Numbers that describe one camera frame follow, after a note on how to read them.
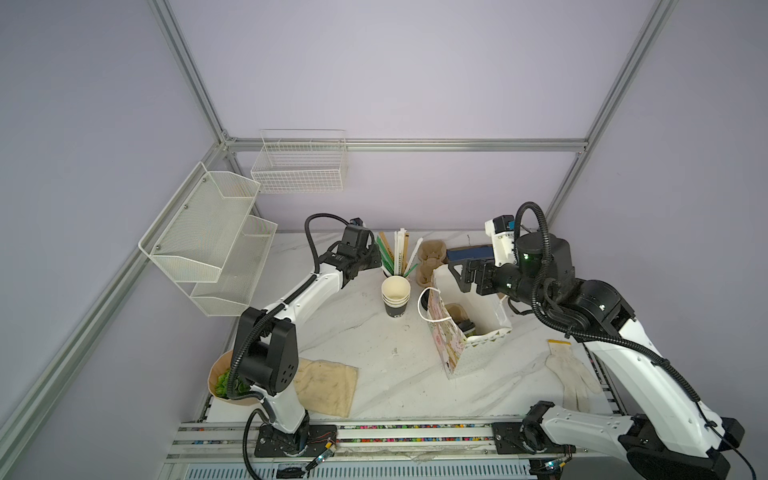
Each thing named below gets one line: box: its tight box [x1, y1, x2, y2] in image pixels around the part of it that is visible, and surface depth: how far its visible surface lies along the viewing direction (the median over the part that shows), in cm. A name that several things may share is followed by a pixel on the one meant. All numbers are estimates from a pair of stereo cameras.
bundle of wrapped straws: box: [376, 228, 424, 278], surface depth 97 cm
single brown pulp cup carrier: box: [444, 303, 470, 322], surface depth 95 cm
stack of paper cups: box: [382, 275, 411, 318], surface depth 92 cm
